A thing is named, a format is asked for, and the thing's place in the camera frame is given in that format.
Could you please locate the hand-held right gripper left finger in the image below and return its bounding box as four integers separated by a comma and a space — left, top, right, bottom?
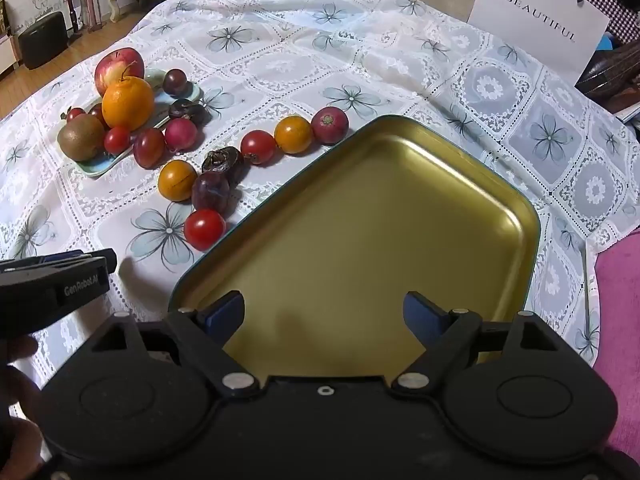
90, 290, 261, 396

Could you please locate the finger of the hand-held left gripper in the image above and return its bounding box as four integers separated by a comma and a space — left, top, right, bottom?
50, 249, 118, 273

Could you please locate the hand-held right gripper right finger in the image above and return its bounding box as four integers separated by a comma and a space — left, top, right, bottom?
390, 290, 563, 396

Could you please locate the red cherry tomato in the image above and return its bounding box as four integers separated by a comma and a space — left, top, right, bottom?
183, 209, 227, 252
240, 130, 277, 166
103, 126, 132, 156

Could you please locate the orange cherry tomato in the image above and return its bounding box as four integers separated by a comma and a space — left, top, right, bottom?
158, 159, 198, 202
274, 116, 314, 155

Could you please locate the gold metal tin tray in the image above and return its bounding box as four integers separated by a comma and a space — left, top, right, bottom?
167, 115, 543, 366

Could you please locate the oblong dark red tomato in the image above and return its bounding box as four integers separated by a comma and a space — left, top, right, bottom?
133, 127, 166, 170

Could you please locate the dark purple grape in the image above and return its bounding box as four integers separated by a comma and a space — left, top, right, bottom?
192, 172, 232, 215

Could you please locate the dark water chestnut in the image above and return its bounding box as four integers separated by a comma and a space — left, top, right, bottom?
168, 99, 207, 126
201, 146, 246, 181

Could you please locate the pink red radish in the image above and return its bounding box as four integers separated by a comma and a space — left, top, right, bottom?
311, 106, 349, 146
164, 117, 200, 153

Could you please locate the person's left hand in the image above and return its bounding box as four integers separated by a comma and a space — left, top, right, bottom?
0, 335, 51, 480

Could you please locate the light green rectangular plate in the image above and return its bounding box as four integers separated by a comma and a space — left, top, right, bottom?
60, 67, 203, 178

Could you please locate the brown kiwi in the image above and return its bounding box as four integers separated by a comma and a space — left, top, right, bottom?
57, 114, 107, 162

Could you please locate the orange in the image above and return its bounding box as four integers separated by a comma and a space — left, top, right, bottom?
101, 76, 155, 131

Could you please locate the red apple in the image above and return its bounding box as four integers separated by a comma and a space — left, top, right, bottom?
94, 47, 146, 96

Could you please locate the dark round plum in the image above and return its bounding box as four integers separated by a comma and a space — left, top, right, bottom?
162, 68, 188, 97

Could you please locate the pink cloth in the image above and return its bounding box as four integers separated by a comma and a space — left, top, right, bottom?
592, 232, 640, 461

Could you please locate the white cabinet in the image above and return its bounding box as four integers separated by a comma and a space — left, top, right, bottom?
0, 35, 22, 77

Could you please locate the black box speaker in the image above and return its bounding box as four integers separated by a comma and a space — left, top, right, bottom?
17, 11, 69, 71

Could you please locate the white floral lace tablecloth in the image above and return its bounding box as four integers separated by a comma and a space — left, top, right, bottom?
0, 0, 636, 386

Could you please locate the brown leather bag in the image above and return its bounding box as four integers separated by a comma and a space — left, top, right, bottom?
575, 42, 640, 103

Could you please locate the white paper bag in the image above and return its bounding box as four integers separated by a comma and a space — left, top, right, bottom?
467, 0, 612, 83

